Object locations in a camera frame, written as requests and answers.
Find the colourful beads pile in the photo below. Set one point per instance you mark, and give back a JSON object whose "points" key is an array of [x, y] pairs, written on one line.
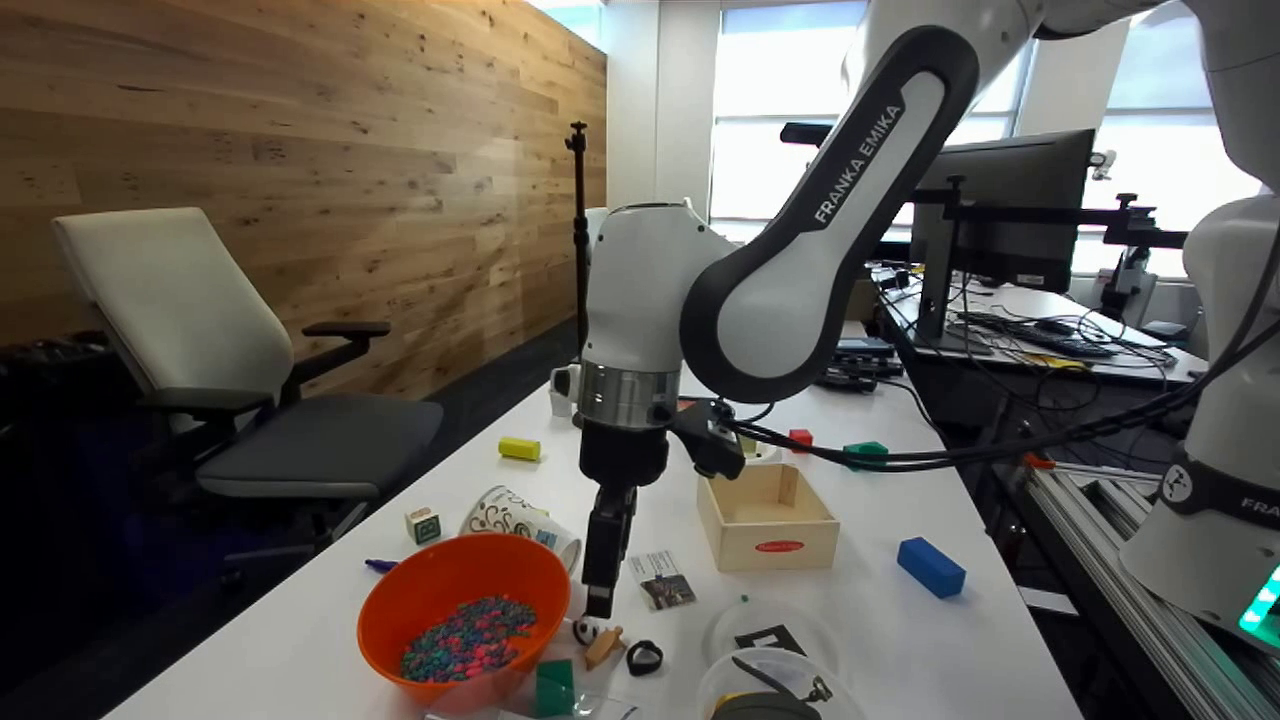
{"points": [[468, 640]]}

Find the small wooden toy piece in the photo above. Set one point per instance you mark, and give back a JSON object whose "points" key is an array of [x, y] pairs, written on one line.
{"points": [[605, 648]]}

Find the small white printed cube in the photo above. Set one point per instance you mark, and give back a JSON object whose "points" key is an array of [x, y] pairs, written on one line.
{"points": [[426, 527]]}

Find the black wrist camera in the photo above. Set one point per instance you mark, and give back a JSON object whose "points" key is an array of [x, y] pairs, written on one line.
{"points": [[708, 442]]}

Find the clear plastic cup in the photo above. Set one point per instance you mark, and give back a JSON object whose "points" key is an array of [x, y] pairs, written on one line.
{"points": [[834, 640]]}

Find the black and white tag card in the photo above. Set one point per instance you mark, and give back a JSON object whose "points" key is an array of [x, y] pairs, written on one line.
{"points": [[765, 637]]}

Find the black heart shaped object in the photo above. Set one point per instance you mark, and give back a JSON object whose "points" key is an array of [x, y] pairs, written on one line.
{"points": [[647, 656]]}

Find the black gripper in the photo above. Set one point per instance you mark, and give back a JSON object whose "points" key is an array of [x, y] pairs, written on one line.
{"points": [[625, 455]]}

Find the dark flat box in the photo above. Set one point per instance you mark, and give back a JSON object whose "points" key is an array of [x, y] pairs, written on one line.
{"points": [[871, 355]]}

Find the black computer monitor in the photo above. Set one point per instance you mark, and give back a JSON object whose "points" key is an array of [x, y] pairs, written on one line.
{"points": [[1014, 205]]}

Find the white grey office chair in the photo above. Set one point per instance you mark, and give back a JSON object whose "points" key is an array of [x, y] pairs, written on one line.
{"points": [[181, 321]]}

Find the yellow cylinder block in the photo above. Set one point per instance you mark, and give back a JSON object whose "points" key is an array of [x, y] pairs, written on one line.
{"points": [[521, 451]]}

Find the orange plastic bowl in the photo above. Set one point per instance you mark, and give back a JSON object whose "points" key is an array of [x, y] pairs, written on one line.
{"points": [[402, 584]]}

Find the blue pen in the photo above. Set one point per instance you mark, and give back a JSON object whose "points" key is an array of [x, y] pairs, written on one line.
{"points": [[381, 567]]}

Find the tall black tripod pole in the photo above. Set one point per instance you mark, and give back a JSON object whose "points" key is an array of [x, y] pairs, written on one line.
{"points": [[579, 224]]}

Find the black round gadget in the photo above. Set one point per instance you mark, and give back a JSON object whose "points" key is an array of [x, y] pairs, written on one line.
{"points": [[848, 383]]}

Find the patterned white mug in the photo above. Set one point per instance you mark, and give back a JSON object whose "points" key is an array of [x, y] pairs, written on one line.
{"points": [[512, 521]]}

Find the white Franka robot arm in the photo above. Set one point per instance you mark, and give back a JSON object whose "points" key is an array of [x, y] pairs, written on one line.
{"points": [[785, 265]]}

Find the small photo card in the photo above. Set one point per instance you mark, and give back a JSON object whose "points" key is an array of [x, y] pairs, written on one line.
{"points": [[665, 582]]}

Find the black keyboard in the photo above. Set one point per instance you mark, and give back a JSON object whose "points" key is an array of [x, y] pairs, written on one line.
{"points": [[1060, 334]]}

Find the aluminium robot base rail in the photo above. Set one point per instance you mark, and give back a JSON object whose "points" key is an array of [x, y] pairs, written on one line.
{"points": [[1145, 584]]}

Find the open wooden box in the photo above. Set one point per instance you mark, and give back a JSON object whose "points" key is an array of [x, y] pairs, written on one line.
{"points": [[774, 540]]}

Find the cluttered white side desk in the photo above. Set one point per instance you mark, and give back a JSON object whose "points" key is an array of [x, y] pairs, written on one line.
{"points": [[1145, 350]]}

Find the green arch block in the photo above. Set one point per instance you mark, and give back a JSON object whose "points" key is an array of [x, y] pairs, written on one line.
{"points": [[867, 455]]}

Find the blue rectangular block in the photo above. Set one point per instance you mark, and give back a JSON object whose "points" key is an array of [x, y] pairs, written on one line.
{"points": [[930, 567]]}

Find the small green block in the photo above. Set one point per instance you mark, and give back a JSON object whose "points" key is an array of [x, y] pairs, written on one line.
{"points": [[554, 686]]}

